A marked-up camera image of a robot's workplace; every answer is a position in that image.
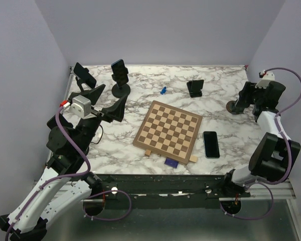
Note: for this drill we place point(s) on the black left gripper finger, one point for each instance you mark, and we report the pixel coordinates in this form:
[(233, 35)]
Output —
[(94, 94), (116, 111)]

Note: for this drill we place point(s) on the black smartphone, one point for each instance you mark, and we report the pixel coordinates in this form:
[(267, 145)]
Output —
[(211, 144)]

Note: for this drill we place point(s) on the black corner phone stand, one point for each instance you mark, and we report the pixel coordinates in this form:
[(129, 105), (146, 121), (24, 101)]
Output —
[(83, 81)]

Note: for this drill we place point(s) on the dark phone on corner stand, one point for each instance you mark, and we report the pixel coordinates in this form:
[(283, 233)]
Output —
[(81, 72)]

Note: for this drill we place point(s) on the black round-base phone stand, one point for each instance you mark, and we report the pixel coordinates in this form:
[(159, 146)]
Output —
[(119, 92)]

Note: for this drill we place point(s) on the small blue plastic piece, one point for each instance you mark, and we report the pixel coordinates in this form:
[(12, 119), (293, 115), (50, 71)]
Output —
[(163, 91)]

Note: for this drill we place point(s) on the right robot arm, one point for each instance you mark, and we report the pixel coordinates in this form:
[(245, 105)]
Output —
[(275, 155)]

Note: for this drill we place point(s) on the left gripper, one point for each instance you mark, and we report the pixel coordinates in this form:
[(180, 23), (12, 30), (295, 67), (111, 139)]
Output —
[(263, 99)]

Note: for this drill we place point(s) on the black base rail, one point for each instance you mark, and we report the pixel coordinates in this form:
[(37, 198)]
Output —
[(167, 191)]

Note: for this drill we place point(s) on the dark blue card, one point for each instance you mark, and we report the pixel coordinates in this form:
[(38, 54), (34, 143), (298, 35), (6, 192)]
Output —
[(171, 162)]

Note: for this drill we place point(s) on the small black folding stand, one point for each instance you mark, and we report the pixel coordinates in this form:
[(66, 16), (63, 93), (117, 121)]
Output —
[(195, 88)]

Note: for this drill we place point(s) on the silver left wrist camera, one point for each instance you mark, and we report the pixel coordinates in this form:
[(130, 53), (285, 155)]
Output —
[(79, 106)]

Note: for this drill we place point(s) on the wooden chessboard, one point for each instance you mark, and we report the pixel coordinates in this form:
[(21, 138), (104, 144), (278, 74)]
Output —
[(169, 132)]

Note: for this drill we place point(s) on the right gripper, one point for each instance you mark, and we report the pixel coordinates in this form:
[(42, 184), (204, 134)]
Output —
[(242, 94)]

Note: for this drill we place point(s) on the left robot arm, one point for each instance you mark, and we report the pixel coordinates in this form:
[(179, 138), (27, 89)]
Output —
[(62, 183)]

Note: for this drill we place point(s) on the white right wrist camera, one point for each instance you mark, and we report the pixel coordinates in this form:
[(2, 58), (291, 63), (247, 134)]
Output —
[(265, 77)]

